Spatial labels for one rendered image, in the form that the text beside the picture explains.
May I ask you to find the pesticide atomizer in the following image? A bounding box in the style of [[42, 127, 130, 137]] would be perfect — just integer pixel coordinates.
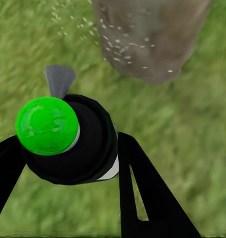
[[16, 65, 119, 185]]

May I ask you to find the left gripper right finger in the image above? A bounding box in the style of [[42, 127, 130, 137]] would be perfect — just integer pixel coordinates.
[[118, 132, 202, 238]]

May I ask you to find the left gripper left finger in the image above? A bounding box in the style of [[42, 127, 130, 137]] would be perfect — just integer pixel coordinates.
[[0, 135, 26, 213]]

